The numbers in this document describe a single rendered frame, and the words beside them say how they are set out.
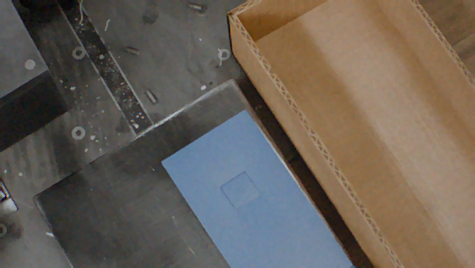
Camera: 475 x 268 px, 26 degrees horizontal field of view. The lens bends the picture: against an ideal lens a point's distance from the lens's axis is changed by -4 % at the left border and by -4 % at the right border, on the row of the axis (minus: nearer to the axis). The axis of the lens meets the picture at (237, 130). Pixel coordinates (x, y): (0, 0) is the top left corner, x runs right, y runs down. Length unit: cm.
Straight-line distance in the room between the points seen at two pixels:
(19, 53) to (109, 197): 12
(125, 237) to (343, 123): 18
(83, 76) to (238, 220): 17
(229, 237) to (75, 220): 11
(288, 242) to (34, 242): 19
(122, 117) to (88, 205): 8
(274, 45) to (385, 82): 9
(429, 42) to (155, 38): 21
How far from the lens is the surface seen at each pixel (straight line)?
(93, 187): 74
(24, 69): 71
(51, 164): 77
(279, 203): 72
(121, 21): 80
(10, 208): 68
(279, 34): 78
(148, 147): 74
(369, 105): 77
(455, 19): 81
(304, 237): 72
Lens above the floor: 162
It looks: 72 degrees down
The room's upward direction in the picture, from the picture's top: 7 degrees counter-clockwise
